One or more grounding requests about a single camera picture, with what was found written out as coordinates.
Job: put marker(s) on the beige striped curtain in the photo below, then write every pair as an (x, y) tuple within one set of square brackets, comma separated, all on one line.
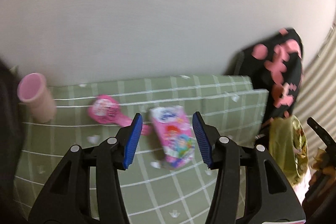
[(317, 95)]

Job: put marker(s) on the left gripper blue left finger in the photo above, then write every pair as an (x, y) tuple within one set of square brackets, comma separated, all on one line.
[(133, 136)]

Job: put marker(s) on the person's right hand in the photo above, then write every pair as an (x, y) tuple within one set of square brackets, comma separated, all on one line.
[(323, 180)]

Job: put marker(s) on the black bag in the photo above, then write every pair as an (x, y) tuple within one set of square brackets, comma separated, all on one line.
[(12, 139)]

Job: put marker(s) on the yellow-green trash bag bin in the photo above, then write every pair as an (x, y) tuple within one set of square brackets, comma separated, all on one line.
[(288, 147)]

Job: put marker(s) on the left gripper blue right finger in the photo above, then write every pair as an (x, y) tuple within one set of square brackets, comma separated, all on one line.
[(201, 131)]

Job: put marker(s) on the pink cup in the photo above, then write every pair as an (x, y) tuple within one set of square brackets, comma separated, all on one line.
[(34, 93)]

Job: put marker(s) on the black pink cartoon cloth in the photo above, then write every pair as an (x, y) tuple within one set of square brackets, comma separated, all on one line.
[(273, 64)]

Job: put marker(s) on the pink tissue pack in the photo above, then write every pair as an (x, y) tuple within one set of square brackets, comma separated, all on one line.
[(175, 135)]

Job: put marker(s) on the green checked tablecloth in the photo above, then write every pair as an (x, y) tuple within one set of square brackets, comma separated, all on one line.
[(152, 192)]

